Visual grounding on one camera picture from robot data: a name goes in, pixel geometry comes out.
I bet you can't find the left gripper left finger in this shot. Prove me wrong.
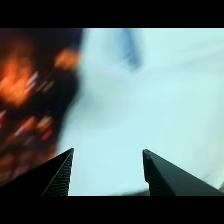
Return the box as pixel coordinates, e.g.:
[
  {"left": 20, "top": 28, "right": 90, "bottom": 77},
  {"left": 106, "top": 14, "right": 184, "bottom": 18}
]
[{"left": 0, "top": 147, "right": 75, "bottom": 197}]

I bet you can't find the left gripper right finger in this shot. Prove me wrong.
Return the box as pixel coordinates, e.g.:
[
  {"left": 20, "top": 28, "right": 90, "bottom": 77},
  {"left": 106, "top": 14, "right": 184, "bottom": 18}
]
[{"left": 142, "top": 148, "right": 224, "bottom": 197}]

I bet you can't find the pale blue garment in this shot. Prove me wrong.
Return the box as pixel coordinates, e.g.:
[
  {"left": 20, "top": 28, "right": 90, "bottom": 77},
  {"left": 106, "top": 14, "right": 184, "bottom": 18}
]
[{"left": 55, "top": 27, "right": 224, "bottom": 197}]

